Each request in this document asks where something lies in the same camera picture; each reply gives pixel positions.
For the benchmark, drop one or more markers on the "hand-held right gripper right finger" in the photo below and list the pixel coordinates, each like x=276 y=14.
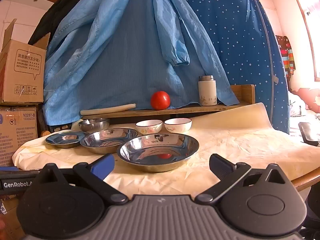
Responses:
x=220 y=166

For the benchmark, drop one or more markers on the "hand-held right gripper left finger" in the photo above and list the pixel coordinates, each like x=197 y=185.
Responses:
x=103 y=166

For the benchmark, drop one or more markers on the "medium steel plate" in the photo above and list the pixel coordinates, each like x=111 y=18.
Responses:
x=105 y=142

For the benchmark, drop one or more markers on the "small steel bowl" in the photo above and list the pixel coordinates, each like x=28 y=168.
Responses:
x=93 y=126

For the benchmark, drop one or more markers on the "small steel plate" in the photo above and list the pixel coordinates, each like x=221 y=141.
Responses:
x=63 y=138

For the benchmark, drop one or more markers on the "large steel plate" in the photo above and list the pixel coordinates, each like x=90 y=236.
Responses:
x=155 y=150

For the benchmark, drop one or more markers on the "red-rimmed white ceramic bowl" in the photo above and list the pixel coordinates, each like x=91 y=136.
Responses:
x=177 y=127

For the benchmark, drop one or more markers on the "floral white ceramic bowl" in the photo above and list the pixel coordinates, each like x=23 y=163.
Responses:
x=150 y=128

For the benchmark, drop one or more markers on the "cream paper table cover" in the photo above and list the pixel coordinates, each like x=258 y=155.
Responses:
x=237 y=142

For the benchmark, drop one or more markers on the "printed cardboard box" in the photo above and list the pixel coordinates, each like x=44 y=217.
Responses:
x=17 y=135

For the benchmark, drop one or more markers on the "white rolling pin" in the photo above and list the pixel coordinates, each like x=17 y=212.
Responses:
x=107 y=110

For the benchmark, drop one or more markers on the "wooden shelf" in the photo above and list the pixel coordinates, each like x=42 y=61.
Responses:
x=175 y=111

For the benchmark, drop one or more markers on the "white thermos flask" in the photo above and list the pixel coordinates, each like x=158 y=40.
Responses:
x=207 y=92

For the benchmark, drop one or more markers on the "red tomato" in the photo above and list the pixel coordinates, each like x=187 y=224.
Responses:
x=160 y=100

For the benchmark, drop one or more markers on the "black flat object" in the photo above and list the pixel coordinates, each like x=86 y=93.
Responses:
x=307 y=132

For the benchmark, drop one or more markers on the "white bedding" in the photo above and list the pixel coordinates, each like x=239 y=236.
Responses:
x=297 y=107

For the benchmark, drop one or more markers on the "open cardboard box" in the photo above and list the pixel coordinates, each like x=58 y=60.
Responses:
x=22 y=80

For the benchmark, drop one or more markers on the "light blue coat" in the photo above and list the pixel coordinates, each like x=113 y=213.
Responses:
x=125 y=55

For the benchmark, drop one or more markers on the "striped cloth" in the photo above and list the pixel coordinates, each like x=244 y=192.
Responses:
x=287 y=57

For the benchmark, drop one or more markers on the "dotted blue cloth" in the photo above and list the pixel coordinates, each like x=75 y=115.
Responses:
x=237 y=30

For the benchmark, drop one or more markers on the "black jacket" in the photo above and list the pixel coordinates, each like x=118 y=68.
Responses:
x=57 y=12

